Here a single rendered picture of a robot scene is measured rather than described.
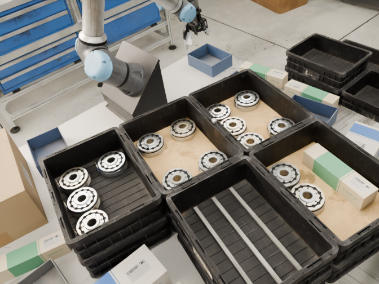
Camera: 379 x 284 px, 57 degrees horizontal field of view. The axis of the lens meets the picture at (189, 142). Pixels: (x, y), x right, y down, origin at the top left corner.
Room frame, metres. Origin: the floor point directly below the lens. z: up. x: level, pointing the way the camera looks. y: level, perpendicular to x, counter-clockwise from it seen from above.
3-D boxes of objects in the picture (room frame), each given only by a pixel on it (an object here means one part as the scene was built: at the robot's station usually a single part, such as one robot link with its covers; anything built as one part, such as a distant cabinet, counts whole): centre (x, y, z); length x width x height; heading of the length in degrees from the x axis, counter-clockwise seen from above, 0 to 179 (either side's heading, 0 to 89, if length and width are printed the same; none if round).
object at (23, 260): (0.66, 0.59, 0.73); 0.24 x 0.06 x 0.06; 108
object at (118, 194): (0.78, 0.32, 0.87); 0.40 x 0.30 x 0.11; 22
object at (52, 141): (1.17, 0.61, 0.74); 0.20 x 0.15 x 0.07; 24
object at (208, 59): (1.68, -0.19, 0.74); 0.20 x 0.15 x 0.07; 34
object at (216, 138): (0.90, 0.04, 0.87); 0.40 x 0.30 x 0.11; 22
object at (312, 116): (1.01, -0.24, 0.92); 0.40 x 0.30 x 0.02; 22
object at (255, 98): (1.14, -0.26, 0.86); 0.10 x 0.10 x 0.01
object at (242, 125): (0.99, -0.17, 0.86); 0.10 x 0.10 x 0.01
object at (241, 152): (0.90, 0.04, 0.92); 0.40 x 0.30 x 0.02; 22
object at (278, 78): (1.47, -0.42, 0.73); 0.24 x 0.06 x 0.06; 46
